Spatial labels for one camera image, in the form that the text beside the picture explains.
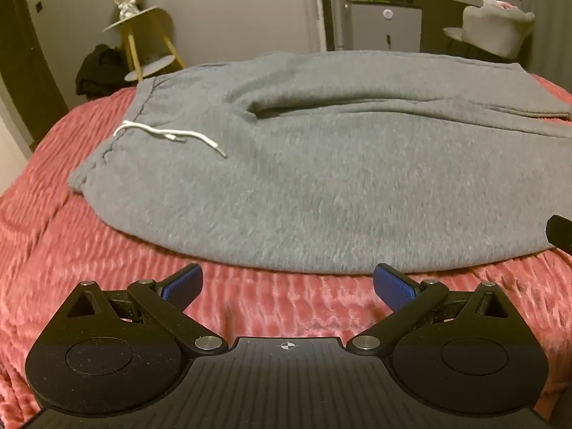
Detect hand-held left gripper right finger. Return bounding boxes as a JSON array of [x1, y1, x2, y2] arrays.
[[351, 263, 511, 358]]

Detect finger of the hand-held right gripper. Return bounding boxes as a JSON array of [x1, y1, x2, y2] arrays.
[[546, 214, 572, 252]]

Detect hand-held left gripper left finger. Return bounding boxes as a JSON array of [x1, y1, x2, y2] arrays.
[[65, 263, 228, 358]]

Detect grey sweat pants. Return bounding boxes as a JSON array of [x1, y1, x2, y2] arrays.
[[67, 51, 572, 275]]

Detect pink ribbed blanket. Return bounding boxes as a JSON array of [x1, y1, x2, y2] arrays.
[[0, 73, 572, 429]]

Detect white fuzzy chair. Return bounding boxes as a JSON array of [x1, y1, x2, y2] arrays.
[[443, 0, 536, 64]]

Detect black bag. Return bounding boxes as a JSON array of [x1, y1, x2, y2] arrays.
[[74, 44, 131, 100]]

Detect yellow-legged round side table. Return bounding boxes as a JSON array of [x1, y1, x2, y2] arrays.
[[102, 6, 187, 82]]

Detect small grey cabinet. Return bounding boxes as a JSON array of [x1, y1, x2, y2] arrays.
[[338, 0, 423, 53]]

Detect dark brown door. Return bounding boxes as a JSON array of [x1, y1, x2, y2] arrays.
[[0, 0, 70, 153]]

